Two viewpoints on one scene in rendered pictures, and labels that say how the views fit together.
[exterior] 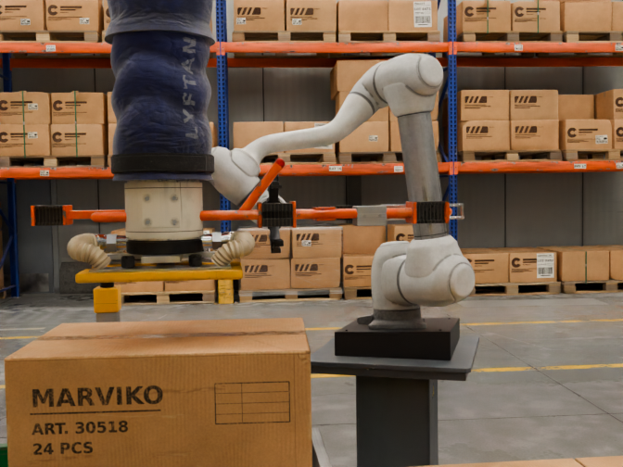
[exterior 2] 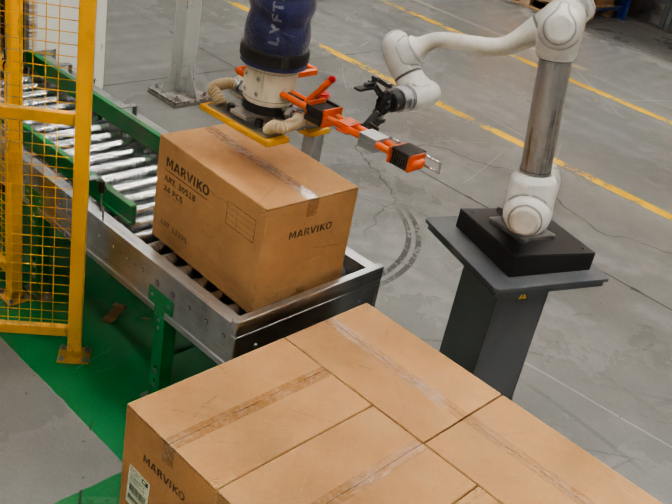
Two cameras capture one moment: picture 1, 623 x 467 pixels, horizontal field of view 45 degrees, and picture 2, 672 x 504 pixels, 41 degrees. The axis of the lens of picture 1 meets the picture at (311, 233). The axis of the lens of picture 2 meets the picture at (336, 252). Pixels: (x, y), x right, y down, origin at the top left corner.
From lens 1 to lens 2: 2.12 m
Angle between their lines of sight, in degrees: 50
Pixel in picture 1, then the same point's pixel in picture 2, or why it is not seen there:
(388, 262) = not seen: hidden behind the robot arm
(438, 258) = (516, 193)
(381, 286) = not seen: hidden behind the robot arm
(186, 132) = (268, 40)
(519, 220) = not seen: outside the picture
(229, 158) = (394, 44)
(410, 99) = (539, 46)
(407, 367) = (467, 262)
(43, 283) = (655, 14)
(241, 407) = (235, 220)
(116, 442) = (190, 204)
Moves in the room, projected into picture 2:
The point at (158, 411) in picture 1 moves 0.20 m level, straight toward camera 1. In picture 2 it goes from (206, 200) to (161, 215)
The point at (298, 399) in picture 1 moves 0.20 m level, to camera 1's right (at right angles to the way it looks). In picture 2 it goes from (258, 234) to (296, 264)
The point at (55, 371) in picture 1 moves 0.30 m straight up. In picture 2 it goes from (175, 152) to (183, 68)
